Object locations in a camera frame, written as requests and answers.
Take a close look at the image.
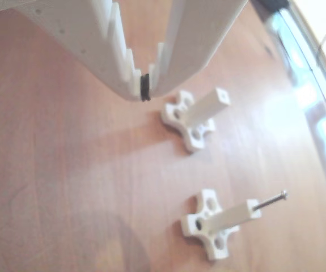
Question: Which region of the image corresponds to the small silver metal screw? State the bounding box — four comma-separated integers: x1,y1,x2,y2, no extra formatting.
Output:
252,190,289,212

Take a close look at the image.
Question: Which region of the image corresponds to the white cross-base post stand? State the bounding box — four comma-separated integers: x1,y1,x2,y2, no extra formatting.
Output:
180,189,263,260
160,88,232,154

